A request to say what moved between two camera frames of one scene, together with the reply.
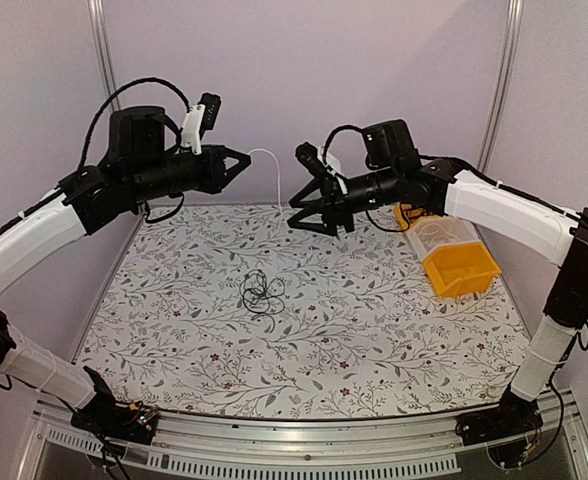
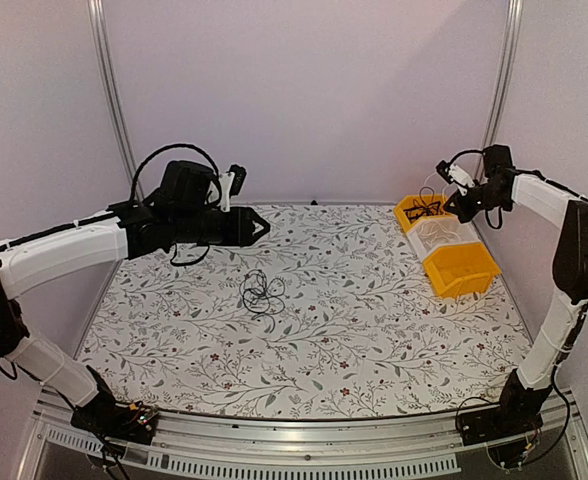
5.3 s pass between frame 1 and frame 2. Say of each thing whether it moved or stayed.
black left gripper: moved
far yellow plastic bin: stayed
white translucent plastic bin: stayed
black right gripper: moved
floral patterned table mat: stayed
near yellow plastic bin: stayed
